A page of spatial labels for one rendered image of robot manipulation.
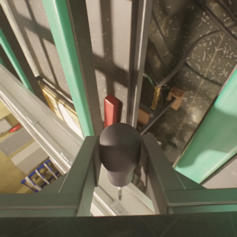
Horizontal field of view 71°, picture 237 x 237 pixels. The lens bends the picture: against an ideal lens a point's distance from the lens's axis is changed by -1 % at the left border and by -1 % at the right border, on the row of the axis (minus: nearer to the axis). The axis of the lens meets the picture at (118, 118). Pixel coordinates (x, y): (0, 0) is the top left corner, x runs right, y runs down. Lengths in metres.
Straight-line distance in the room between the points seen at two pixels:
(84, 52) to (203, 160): 0.21
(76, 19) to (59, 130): 0.36
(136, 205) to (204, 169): 0.25
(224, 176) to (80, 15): 0.25
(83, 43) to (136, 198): 0.33
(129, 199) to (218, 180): 0.24
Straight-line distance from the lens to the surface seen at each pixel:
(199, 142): 0.17
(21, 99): 0.67
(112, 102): 0.74
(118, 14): 0.56
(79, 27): 0.25
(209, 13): 0.86
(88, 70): 0.28
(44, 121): 0.57
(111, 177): 0.18
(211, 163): 0.19
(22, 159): 9.80
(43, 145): 1.04
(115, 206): 0.41
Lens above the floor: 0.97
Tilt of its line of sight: 27 degrees down
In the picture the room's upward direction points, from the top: 130 degrees counter-clockwise
